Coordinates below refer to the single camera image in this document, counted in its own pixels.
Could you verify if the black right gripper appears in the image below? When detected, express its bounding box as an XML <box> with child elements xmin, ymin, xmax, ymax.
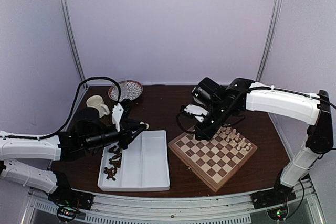
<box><xmin>194</xmin><ymin>101</ymin><xmax>231</xmax><ymax>142</ymax></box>

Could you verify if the patterned brown plate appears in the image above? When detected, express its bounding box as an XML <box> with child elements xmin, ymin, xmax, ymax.
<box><xmin>108</xmin><ymin>80</ymin><xmax>143</xmax><ymax>101</ymax></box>

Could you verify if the wooden chess board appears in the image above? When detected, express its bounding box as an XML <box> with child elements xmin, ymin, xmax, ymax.
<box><xmin>168</xmin><ymin>127</ymin><xmax>257</xmax><ymax>192</ymax></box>

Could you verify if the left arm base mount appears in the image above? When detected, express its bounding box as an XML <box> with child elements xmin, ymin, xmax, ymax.
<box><xmin>47</xmin><ymin>190</ymin><xmax>94</xmax><ymax>210</ymax></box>

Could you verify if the dark chess pieces pile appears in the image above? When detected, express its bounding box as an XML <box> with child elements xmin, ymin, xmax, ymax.
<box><xmin>103</xmin><ymin>145</ymin><xmax>122</xmax><ymax>181</ymax></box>

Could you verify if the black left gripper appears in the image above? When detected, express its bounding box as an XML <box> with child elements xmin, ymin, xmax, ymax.
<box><xmin>84</xmin><ymin>119</ymin><xmax>146</xmax><ymax>150</ymax></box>

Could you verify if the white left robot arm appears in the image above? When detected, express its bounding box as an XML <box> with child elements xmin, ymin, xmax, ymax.
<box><xmin>1</xmin><ymin>106</ymin><xmax>149</xmax><ymax>205</ymax></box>

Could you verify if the clear drinking glass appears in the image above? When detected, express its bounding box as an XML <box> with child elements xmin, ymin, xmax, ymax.
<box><xmin>116</xmin><ymin>78</ymin><xmax>128</xmax><ymax>100</ymax></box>

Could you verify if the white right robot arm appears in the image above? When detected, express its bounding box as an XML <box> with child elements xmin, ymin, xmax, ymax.
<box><xmin>219</xmin><ymin>74</ymin><xmax>335</xmax><ymax>194</ymax></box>

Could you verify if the left aluminium frame post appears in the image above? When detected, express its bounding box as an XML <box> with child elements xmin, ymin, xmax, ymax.
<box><xmin>60</xmin><ymin>0</ymin><xmax>85</xmax><ymax>81</ymax></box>

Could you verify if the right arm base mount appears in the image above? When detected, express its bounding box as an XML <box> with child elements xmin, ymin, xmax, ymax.
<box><xmin>251</xmin><ymin>189</ymin><xmax>296</xmax><ymax>209</ymax></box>

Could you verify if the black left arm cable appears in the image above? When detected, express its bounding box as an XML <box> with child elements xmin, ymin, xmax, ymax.
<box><xmin>0</xmin><ymin>76</ymin><xmax>124</xmax><ymax>140</ymax></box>

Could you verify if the white plastic tray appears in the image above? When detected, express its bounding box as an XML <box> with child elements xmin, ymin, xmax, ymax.
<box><xmin>97</xmin><ymin>130</ymin><xmax>170</xmax><ymax>192</ymax></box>

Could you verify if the aluminium frame post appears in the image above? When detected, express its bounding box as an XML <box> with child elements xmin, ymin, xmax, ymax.
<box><xmin>60</xmin><ymin>0</ymin><xmax>85</xmax><ymax>81</ymax></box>
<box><xmin>253</xmin><ymin>0</ymin><xmax>286</xmax><ymax>88</ymax></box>

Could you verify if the right aluminium frame post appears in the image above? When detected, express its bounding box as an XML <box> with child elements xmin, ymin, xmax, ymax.
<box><xmin>253</xmin><ymin>0</ymin><xmax>286</xmax><ymax>88</ymax></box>

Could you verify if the cream ceramic mug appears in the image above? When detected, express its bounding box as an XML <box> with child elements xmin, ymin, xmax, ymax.
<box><xmin>86</xmin><ymin>95</ymin><xmax>110</xmax><ymax>118</ymax></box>

